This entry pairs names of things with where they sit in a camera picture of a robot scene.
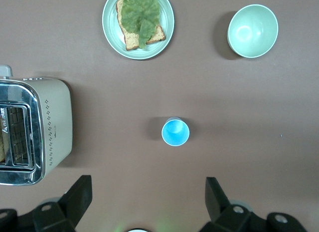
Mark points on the light green bowl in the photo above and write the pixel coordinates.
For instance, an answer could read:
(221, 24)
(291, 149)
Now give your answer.
(251, 32)

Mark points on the beige chrome toaster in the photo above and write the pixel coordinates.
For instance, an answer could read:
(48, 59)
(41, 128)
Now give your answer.
(57, 122)

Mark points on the light green plate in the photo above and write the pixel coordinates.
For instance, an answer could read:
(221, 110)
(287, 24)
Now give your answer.
(109, 25)

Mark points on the brown bread slice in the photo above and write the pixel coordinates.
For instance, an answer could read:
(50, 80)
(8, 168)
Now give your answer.
(2, 149)

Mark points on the toasted bread slice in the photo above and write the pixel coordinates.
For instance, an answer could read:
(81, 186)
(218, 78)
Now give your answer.
(132, 41)

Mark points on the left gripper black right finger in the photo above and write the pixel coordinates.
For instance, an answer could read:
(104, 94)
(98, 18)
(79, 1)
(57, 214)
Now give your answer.
(221, 209)

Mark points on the blue plastic cup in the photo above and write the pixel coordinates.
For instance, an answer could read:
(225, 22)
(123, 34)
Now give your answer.
(175, 132)

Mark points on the green lettuce leaf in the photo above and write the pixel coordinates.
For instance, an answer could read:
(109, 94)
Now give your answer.
(139, 12)

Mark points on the brown table mat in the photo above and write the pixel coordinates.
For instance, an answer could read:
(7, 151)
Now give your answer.
(159, 87)

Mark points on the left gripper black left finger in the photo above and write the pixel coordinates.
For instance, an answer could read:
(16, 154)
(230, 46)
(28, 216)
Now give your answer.
(74, 204)

